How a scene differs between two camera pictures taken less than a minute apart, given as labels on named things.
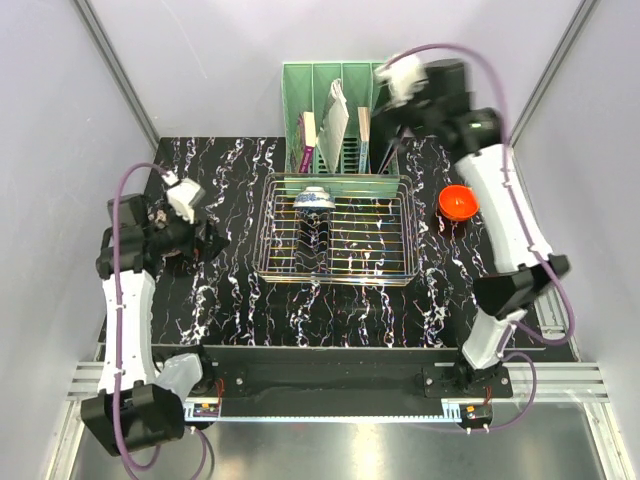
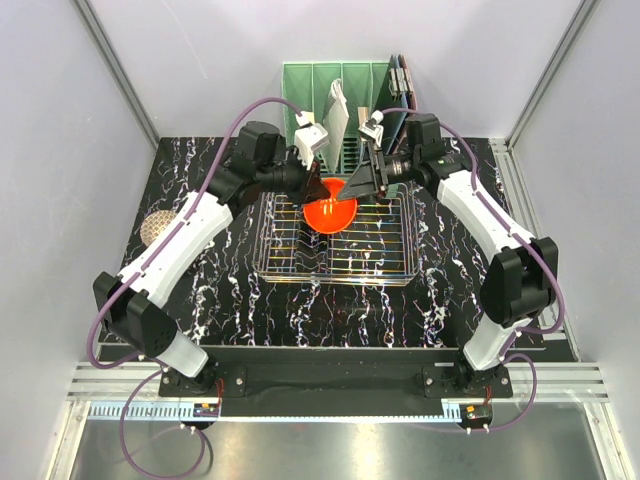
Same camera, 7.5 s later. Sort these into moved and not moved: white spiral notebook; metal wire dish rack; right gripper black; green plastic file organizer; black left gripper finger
Moved: right gripper black; black left gripper finger
Not moved: white spiral notebook; metal wire dish rack; green plastic file organizer
